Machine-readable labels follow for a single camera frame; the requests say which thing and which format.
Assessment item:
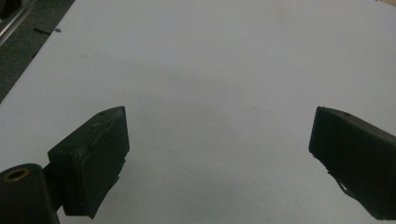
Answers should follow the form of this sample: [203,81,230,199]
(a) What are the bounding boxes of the metal stand bar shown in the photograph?
[0,0,39,48]

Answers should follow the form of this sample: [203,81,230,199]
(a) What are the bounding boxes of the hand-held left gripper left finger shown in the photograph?
[47,105,131,219]

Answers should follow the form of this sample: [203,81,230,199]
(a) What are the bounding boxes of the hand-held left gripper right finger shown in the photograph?
[308,105,396,221]

